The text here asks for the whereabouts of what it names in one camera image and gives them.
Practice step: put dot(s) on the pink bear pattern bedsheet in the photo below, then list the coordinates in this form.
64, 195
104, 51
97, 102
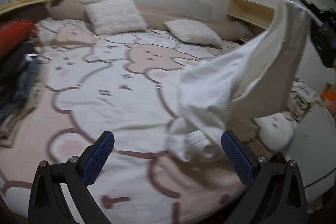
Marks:
127, 84

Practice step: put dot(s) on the wooden bedside shelf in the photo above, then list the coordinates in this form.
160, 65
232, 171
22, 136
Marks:
10, 7

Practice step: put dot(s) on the large white fluffy pillow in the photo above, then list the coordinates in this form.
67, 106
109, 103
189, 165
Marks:
111, 17

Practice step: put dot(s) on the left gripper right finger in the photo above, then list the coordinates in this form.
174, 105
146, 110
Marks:
275, 190

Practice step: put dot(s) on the beige knit garment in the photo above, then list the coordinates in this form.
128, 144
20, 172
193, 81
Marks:
11, 125

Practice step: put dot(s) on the red fringed scarf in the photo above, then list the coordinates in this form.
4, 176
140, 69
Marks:
14, 33

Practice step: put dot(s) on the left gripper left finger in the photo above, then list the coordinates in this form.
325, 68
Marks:
47, 202

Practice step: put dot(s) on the small white fluffy pillow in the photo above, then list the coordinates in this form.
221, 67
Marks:
193, 32

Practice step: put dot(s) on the yellow wooden headboard cabinet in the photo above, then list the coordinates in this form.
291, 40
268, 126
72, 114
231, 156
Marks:
251, 12

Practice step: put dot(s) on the black folded garment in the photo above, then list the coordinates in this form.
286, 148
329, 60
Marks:
12, 64

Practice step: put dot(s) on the white t-shirt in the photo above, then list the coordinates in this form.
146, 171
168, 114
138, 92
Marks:
252, 81

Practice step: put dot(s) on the long beige plush bolster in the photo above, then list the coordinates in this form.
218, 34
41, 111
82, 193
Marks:
156, 16

